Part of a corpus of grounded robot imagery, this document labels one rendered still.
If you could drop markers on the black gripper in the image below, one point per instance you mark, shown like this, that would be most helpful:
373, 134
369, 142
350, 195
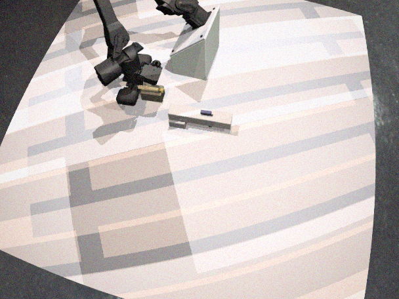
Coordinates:
129, 94

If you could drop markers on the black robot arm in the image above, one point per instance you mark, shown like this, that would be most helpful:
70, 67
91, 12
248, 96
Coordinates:
116, 38

